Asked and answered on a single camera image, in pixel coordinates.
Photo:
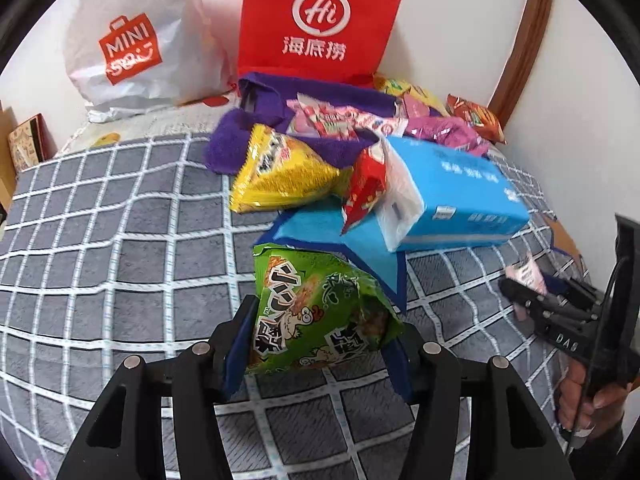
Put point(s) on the white plastic shopping bag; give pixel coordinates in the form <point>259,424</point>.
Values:
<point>150,10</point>

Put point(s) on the yellow triangular snack bag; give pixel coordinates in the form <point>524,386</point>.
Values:
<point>280,180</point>

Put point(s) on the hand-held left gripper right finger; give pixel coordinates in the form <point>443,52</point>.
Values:
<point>400,365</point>

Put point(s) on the grey checked blanket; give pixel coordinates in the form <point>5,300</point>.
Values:
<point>100,260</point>

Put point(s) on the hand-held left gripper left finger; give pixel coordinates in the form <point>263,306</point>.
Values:
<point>235,355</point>

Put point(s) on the brown wooden door frame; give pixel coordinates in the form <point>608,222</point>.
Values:
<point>530,35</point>

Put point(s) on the purple pink snack packet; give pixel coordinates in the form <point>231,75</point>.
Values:
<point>445,135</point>

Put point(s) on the blue felt star mat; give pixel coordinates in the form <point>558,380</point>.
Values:
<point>320,225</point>

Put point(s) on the white printed bedsheet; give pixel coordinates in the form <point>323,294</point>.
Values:
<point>150,127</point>

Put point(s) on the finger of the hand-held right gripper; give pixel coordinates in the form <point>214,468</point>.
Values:
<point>570,287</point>
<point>515,292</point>

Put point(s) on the green snack bag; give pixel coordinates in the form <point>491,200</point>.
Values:
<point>310,310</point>

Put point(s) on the purple towel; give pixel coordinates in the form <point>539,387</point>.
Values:
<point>225,140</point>

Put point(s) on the patterned brown box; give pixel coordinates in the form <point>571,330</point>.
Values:
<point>27,142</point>

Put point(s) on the yellow chips bag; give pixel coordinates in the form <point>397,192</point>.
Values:
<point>390,85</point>

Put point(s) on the red orange snack bag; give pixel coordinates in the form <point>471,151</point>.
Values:
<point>475,117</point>

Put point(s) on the pale pink snack packet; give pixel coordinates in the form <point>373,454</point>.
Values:
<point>415,105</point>

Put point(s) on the brown cardboard box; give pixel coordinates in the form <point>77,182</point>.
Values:
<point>5,170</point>

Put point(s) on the brown felt star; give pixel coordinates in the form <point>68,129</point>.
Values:
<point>562,240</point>

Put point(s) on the blue tissue pack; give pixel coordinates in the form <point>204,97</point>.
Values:
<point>465,195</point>

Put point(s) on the red paper bag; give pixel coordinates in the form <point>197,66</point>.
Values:
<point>270,10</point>

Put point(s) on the pink strawberry snack packet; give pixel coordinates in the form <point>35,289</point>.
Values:
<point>340,125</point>

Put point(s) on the red snack packet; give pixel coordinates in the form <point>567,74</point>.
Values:
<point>365,185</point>

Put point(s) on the person's right hand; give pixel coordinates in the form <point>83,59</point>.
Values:
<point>575,390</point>

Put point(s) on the small pink snack packet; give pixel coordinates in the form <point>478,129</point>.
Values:
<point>527,272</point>

